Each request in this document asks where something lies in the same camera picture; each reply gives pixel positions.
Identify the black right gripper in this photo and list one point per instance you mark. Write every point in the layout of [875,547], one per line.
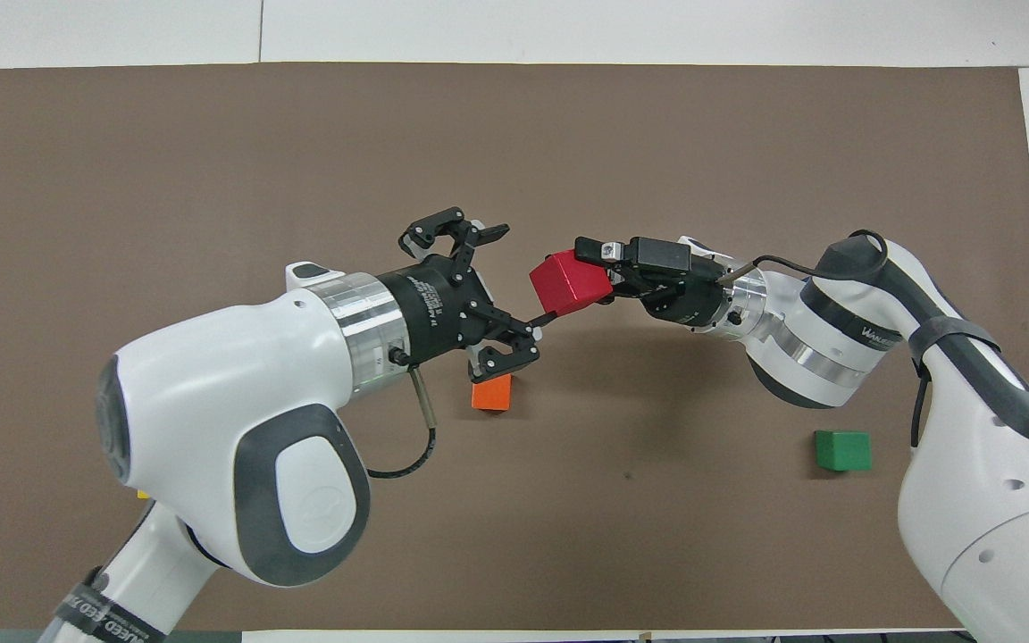
[689,295]

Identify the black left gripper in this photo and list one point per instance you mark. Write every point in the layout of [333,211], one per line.
[443,308]

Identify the red wooden block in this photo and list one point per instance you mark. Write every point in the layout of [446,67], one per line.
[568,281]

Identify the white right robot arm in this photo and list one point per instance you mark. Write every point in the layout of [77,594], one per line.
[970,500]

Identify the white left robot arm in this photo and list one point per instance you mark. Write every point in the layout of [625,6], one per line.
[211,402]

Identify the orange wooden block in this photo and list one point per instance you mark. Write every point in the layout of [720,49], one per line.
[492,397]

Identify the green wooden block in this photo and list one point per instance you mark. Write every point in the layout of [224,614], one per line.
[843,451]

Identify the brown table mat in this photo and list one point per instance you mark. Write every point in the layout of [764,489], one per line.
[514,134]

